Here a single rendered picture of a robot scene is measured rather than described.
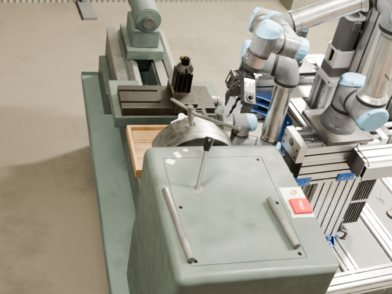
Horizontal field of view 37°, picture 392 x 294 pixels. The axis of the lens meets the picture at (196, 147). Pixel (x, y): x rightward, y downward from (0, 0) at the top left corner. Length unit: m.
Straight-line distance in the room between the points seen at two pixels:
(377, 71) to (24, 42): 3.38
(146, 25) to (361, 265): 1.69
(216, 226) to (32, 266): 1.65
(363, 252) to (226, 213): 1.69
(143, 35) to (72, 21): 2.24
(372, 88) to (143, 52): 1.38
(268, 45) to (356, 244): 1.76
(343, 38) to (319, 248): 1.05
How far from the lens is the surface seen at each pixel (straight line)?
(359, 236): 3.46
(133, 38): 3.14
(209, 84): 2.95
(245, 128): 2.44
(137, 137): 2.59
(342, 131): 2.42
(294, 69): 2.32
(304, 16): 2.07
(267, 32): 1.88
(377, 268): 3.31
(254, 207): 1.83
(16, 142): 3.94
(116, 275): 2.49
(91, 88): 3.48
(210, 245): 1.69
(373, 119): 2.25
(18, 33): 5.10
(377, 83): 2.19
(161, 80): 3.03
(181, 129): 2.11
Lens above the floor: 2.49
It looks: 38 degrees down
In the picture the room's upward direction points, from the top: 12 degrees clockwise
